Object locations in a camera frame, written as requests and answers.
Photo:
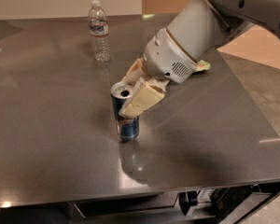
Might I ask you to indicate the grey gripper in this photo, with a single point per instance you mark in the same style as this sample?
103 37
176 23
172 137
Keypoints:
167 57

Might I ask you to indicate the blue silver redbull can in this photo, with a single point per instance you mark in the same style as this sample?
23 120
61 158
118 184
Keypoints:
127 129

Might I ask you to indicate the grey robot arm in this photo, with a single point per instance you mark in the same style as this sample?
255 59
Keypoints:
206 24

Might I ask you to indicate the green snack bag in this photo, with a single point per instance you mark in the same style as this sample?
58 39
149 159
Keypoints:
202 66

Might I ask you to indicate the clear plastic water bottle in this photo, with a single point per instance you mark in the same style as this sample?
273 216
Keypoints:
99 31

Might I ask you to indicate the metal drawer under table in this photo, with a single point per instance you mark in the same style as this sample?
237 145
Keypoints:
82 210

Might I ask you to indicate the black device under table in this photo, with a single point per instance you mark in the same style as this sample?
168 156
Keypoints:
226 205

